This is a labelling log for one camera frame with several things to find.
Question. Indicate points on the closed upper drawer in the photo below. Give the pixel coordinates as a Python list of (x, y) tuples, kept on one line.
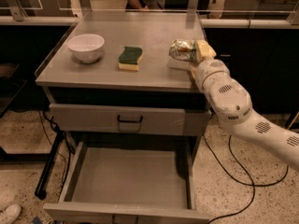
[(126, 119)]

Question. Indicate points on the black wheeled cart base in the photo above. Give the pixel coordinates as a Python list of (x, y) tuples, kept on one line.
[(291, 120)]

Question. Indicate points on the white sneaker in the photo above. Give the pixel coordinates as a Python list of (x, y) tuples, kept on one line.
[(10, 214)]

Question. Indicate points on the green yellow sponge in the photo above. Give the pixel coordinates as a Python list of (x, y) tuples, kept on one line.
[(130, 58)]

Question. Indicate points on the open middle drawer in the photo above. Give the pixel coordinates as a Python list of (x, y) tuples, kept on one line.
[(129, 185)]

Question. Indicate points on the grey metal drawer cabinet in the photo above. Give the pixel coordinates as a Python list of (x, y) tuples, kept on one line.
[(160, 82)]

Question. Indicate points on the white horizontal rail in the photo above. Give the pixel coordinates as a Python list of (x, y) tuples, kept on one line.
[(248, 24)]

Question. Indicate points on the crushed 7up can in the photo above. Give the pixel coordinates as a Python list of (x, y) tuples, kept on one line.
[(183, 50)]

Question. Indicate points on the white ceramic bowl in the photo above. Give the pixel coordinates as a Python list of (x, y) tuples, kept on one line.
[(87, 48)]

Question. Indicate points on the black table leg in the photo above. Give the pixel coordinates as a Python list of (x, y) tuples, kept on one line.
[(40, 191)]

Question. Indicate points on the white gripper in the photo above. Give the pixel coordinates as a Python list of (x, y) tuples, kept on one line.
[(209, 69)]

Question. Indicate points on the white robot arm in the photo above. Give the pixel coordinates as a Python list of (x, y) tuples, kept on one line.
[(233, 106)]

